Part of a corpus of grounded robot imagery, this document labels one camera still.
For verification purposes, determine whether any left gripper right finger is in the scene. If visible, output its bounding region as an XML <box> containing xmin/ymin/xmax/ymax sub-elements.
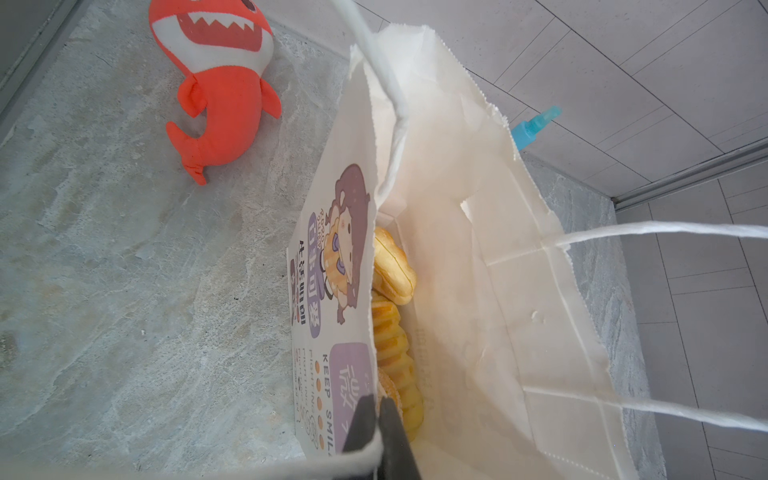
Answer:
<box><xmin>375</xmin><ymin>397</ymin><xmax>422</xmax><ymax>480</ymax></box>

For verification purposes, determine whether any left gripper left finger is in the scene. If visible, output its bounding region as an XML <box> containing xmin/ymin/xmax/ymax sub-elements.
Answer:
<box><xmin>342</xmin><ymin>394</ymin><xmax>378</xmax><ymax>453</ymax></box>

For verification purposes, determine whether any lumpy yellow long bread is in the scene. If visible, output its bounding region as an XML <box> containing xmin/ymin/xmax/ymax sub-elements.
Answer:
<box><xmin>371</xmin><ymin>291</ymin><xmax>424</xmax><ymax>442</ymax></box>

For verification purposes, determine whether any white paper bag with print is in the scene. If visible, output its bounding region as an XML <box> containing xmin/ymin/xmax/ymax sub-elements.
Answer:
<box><xmin>257</xmin><ymin>1</ymin><xmax>767</xmax><ymax>479</ymax></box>

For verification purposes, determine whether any braided orange pretzel bread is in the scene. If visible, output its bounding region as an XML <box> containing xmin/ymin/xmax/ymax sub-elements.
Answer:
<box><xmin>372</xmin><ymin>227</ymin><xmax>418</xmax><ymax>305</ymax></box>

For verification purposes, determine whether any teal small bottle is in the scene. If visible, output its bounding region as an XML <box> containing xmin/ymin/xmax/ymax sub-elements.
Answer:
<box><xmin>511</xmin><ymin>106</ymin><xmax>562</xmax><ymax>150</ymax></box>

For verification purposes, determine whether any red shark plush toy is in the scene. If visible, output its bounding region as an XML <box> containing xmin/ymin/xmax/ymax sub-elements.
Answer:
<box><xmin>148</xmin><ymin>0</ymin><xmax>282</xmax><ymax>185</ymax></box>

